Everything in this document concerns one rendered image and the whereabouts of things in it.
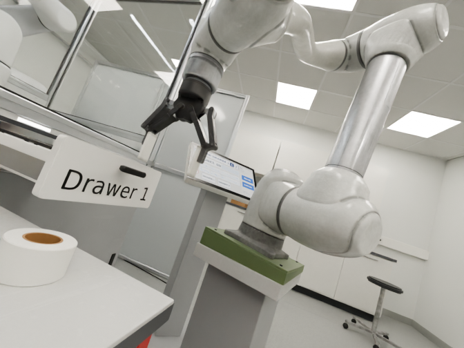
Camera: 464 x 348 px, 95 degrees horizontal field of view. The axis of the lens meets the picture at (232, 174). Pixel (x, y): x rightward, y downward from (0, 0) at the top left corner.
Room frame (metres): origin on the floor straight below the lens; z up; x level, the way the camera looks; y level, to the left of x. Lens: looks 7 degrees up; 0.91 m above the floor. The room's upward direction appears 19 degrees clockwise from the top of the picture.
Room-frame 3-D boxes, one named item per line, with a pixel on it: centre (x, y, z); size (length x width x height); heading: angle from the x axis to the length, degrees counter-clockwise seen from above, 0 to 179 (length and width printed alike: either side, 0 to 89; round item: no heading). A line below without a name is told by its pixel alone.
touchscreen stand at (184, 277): (1.39, 0.05, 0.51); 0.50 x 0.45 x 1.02; 27
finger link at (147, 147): (0.51, 0.21, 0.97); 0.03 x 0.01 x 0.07; 163
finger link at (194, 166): (0.47, 0.08, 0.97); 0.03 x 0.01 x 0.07; 163
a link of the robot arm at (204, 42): (0.48, 0.14, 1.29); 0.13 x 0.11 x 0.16; 29
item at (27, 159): (0.56, 0.45, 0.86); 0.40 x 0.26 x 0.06; 73
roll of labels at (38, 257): (0.27, 0.19, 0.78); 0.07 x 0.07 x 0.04
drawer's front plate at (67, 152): (0.49, 0.25, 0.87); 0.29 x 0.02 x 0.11; 163
